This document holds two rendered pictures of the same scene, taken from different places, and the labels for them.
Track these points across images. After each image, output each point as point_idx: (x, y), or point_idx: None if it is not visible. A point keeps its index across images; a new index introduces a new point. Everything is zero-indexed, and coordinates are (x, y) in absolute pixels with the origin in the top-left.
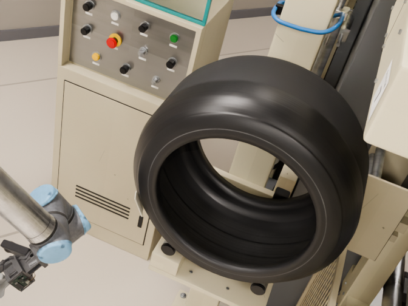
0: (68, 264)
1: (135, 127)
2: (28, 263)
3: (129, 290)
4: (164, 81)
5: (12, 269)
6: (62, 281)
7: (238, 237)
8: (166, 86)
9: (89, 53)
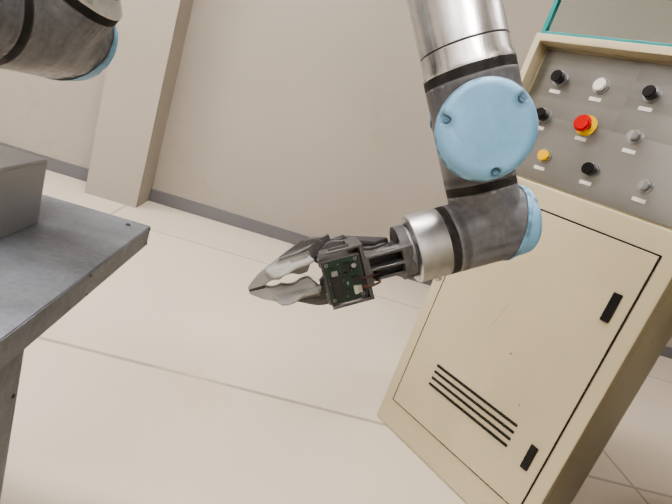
0: (382, 484)
1: (580, 264)
2: (376, 249)
3: None
4: (663, 188)
5: (338, 252)
6: (365, 502)
7: None
8: (665, 197)
9: (534, 152)
